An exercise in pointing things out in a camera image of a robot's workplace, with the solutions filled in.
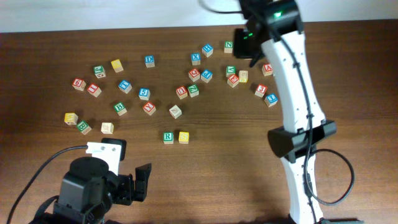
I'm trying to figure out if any red Y block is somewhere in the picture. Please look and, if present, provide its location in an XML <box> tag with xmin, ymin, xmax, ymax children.
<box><xmin>142</xmin><ymin>101</ymin><xmax>156</xmax><ymax>116</ymax></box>

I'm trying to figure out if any red E block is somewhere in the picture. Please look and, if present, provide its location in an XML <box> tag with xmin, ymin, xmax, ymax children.
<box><xmin>227</xmin><ymin>74</ymin><xmax>239</xmax><ymax>88</ymax></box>

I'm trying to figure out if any blue T block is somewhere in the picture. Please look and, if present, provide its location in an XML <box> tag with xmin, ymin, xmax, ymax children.
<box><xmin>118</xmin><ymin>80</ymin><xmax>132</xmax><ymax>94</ymax></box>

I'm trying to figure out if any red I block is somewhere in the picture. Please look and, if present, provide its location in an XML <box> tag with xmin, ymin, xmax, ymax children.
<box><xmin>87</xmin><ymin>83</ymin><xmax>102</xmax><ymax>98</ymax></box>

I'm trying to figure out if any yellow top block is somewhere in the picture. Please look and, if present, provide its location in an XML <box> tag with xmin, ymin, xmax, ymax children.
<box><xmin>111</xmin><ymin>59</ymin><xmax>124</xmax><ymax>73</ymax></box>

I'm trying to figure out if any green block with picture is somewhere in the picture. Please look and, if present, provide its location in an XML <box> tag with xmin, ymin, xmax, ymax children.
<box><xmin>93</xmin><ymin>65</ymin><xmax>106</xmax><ymax>78</ymax></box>

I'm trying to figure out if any blue 5 block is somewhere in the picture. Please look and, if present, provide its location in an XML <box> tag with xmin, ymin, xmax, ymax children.
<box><xmin>139</xmin><ymin>88</ymin><xmax>150</xmax><ymax>101</ymax></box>

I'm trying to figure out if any yellow S block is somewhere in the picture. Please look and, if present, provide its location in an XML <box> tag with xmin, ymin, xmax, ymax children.
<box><xmin>178</xmin><ymin>131</ymin><xmax>190</xmax><ymax>144</ymax></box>

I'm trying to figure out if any red 6 block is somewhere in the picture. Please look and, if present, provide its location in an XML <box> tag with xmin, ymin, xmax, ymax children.
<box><xmin>72</xmin><ymin>78</ymin><xmax>86</xmax><ymax>91</ymax></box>

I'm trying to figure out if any yellow W block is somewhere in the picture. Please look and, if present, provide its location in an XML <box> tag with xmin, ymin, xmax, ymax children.
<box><xmin>64</xmin><ymin>113</ymin><xmax>78</xmax><ymax>125</ymax></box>

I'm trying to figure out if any blue D block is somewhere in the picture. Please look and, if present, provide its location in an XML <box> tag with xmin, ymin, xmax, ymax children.
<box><xmin>144</xmin><ymin>55</ymin><xmax>155</xmax><ymax>68</ymax></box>

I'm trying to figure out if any blue X block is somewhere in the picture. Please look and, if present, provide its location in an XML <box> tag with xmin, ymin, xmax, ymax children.
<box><xmin>190</xmin><ymin>53</ymin><xmax>201</xmax><ymax>65</ymax></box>

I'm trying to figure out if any blue P block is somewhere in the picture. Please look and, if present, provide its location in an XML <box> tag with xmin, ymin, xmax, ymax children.
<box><xmin>201</xmin><ymin>69</ymin><xmax>213</xmax><ymax>83</ymax></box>

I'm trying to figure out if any red Q block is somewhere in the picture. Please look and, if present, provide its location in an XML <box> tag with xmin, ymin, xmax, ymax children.
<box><xmin>188</xmin><ymin>68</ymin><xmax>201</xmax><ymax>82</ymax></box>

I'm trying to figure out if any green N block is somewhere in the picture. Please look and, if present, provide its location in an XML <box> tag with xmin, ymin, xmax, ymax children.
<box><xmin>224</xmin><ymin>41</ymin><xmax>234</xmax><ymax>54</ymax></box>

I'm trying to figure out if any black left camera cable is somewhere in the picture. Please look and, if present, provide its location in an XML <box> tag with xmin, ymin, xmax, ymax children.
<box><xmin>6</xmin><ymin>144</ymin><xmax>88</xmax><ymax>224</ymax></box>

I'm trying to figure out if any red A block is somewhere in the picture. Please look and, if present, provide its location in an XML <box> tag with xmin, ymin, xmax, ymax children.
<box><xmin>262</xmin><ymin>63</ymin><xmax>274</xmax><ymax>77</ymax></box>

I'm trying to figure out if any black right camera cable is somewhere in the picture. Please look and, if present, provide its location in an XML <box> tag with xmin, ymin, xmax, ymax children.
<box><xmin>198</xmin><ymin>0</ymin><xmax>356</xmax><ymax>224</ymax></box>

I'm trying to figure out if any green V block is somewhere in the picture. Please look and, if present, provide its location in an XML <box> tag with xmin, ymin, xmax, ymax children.
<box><xmin>226</xmin><ymin>65</ymin><xmax>236</xmax><ymax>77</ymax></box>

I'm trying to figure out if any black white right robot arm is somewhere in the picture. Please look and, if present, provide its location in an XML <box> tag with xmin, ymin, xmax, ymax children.
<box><xmin>234</xmin><ymin>1</ymin><xmax>336</xmax><ymax>223</ymax></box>

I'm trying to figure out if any plain block yellow side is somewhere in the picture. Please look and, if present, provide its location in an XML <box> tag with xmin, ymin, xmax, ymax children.
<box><xmin>238</xmin><ymin>70</ymin><xmax>248</xmax><ymax>83</ymax></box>

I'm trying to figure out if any red 3 block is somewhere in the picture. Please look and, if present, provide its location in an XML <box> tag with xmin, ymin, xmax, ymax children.
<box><xmin>254</xmin><ymin>84</ymin><xmax>267</xmax><ymax>98</ymax></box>

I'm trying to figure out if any blue J block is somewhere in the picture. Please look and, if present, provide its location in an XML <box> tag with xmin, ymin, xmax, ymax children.
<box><xmin>264</xmin><ymin>93</ymin><xmax>278</xmax><ymax>107</ymax></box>

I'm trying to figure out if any green Z block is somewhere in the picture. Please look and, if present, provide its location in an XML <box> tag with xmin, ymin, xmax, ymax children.
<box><xmin>188</xmin><ymin>84</ymin><xmax>200</xmax><ymax>98</ymax></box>

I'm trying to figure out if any green R block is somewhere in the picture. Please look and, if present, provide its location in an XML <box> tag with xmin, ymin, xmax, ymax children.
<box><xmin>163</xmin><ymin>132</ymin><xmax>174</xmax><ymax>144</ymax></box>

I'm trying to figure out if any green E block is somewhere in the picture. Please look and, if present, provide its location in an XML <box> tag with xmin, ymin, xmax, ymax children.
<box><xmin>76</xmin><ymin>121</ymin><xmax>91</xmax><ymax>135</ymax></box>

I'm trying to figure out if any blue H block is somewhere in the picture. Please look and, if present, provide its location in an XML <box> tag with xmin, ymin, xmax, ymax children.
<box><xmin>202</xmin><ymin>44</ymin><xmax>214</xmax><ymax>57</ymax></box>

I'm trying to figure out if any plain leaf block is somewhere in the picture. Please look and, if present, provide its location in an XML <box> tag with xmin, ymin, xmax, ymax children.
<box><xmin>169</xmin><ymin>105</ymin><xmax>182</xmax><ymax>119</ymax></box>

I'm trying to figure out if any red U block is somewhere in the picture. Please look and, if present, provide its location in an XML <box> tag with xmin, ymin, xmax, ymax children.
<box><xmin>176</xmin><ymin>86</ymin><xmax>188</xmax><ymax>100</ymax></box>

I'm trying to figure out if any black camera cable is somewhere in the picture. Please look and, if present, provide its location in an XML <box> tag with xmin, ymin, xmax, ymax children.
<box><xmin>198</xmin><ymin>0</ymin><xmax>356</xmax><ymax>224</ymax></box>
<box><xmin>6</xmin><ymin>144</ymin><xmax>88</xmax><ymax>224</ymax></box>

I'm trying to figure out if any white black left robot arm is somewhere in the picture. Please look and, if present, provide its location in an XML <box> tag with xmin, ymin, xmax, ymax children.
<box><xmin>31</xmin><ymin>157</ymin><xmax>152</xmax><ymax>224</ymax></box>

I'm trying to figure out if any green B block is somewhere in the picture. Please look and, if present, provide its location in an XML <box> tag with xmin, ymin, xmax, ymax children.
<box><xmin>113</xmin><ymin>102</ymin><xmax>127</xmax><ymax>116</ymax></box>

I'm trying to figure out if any plain picture block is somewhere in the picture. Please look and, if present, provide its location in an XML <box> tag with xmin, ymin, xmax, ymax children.
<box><xmin>101</xmin><ymin>123</ymin><xmax>114</xmax><ymax>134</ymax></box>

